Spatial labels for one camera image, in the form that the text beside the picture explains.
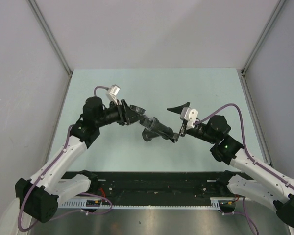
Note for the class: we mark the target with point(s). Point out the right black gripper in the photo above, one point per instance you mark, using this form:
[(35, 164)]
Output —
[(176, 135)]

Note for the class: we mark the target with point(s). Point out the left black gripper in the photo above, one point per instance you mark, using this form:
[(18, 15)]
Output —
[(126, 116)]

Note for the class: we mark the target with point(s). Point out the grey tee pipe fitting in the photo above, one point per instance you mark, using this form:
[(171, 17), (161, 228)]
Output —
[(155, 132)]

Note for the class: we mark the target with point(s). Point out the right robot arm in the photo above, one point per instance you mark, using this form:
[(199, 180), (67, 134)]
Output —
[(270, 187)]

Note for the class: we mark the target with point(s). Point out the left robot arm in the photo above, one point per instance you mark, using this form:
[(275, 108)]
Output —
[(42, 194)]

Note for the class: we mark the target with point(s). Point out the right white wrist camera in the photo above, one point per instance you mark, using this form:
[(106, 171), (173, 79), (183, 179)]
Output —
[(189, 115)]

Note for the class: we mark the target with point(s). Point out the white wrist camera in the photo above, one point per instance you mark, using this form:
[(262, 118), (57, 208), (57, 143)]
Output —
[(189, 115), (112, 92)]

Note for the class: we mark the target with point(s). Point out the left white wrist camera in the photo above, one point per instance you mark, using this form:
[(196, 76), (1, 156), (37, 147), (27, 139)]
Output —
[(112, 92)]

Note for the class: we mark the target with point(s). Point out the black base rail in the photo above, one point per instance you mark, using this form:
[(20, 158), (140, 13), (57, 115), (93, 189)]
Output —
[(158, 188)]

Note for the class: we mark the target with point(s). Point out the slotted cable duct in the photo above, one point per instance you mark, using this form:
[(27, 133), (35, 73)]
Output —
[(90, 203)]

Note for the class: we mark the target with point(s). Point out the aluminium side rail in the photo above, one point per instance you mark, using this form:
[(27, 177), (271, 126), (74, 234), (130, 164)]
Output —
[(254, 118)]

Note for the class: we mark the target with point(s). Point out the left aluminium frame post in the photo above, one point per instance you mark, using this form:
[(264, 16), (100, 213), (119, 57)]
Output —
[(39, 16)]

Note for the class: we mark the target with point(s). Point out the aluminium frame post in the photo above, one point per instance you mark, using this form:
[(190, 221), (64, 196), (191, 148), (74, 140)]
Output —
[(39, 16), (279, 7)]

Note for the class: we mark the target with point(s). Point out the right aluminium frame post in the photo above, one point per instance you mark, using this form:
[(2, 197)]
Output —
[(279, 7)]

